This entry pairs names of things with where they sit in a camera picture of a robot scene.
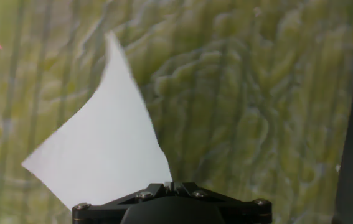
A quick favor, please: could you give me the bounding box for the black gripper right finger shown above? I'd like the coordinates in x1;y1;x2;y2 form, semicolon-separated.
173;182;272;224

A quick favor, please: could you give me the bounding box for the white paper sheet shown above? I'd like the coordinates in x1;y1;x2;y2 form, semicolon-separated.
21;30;173;210

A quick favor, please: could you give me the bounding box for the green marble pattern mat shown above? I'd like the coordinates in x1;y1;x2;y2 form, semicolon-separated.
0;0;353;224

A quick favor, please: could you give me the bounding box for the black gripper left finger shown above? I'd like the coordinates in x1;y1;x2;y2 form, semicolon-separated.
72;182;174;224

